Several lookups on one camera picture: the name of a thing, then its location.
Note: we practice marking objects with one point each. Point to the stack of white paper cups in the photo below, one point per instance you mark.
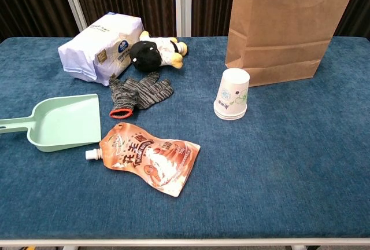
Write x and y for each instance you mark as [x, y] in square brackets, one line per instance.
[231, 93]

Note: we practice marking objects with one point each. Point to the grey striped knit glove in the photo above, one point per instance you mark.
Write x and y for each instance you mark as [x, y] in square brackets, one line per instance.
[136, 93]

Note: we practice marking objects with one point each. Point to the orange peanut butter pouch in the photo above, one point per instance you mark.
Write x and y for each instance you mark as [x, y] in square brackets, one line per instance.
[153, 160]

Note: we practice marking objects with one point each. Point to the black and white plush toy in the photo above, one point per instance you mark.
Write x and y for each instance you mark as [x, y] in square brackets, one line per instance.
[144, 56]

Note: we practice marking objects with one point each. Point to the blue table cloth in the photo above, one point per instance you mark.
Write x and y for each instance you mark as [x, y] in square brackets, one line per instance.
[260, 189]

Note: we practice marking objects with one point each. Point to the white tissue paper pack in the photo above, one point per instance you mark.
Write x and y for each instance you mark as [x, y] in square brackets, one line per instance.
[92, 47]

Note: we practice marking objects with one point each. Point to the mint green plastic dustpan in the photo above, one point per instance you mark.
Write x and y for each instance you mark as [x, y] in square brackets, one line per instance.
[63, 122]

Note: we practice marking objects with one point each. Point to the brown paper bag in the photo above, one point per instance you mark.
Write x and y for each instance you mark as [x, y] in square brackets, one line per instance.
[289, 15]

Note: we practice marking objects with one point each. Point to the upright white frame post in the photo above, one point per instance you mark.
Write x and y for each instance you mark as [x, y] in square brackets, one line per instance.
[183, 1]

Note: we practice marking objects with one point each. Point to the white table frame edge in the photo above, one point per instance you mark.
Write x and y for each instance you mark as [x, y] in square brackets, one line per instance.
[185, 242]

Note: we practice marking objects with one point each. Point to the slanted white frame post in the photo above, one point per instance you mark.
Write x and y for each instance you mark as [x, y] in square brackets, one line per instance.
[72, 1]

